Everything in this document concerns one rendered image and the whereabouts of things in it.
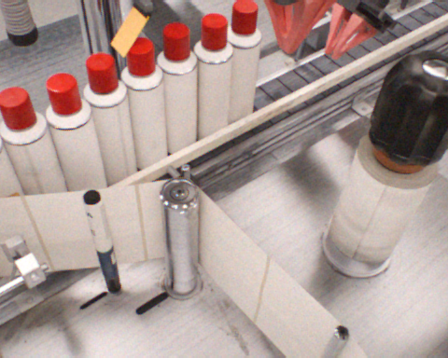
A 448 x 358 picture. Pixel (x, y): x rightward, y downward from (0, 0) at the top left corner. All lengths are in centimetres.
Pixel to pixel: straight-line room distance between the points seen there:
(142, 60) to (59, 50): 46
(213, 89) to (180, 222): 26
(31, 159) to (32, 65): 44
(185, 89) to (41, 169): 20
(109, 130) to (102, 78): 7
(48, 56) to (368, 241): 70
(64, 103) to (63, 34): 53
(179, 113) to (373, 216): 29
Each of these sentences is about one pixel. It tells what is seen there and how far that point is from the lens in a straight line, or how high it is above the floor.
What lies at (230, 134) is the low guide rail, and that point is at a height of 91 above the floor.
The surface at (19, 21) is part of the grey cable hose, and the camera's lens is 66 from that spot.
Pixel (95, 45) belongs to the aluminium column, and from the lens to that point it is 77.
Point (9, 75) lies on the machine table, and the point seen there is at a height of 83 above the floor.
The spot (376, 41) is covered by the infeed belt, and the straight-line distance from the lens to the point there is 105.
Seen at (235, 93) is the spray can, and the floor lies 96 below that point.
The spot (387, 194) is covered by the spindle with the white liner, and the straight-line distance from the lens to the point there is 56.
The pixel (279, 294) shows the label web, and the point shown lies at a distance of 50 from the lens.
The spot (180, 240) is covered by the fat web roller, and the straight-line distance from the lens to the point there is 54.
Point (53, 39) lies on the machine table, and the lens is 110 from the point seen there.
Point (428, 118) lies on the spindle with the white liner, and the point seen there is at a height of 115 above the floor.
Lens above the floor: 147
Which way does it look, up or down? 51 degrees down
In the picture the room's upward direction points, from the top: 4 degrees clockwise
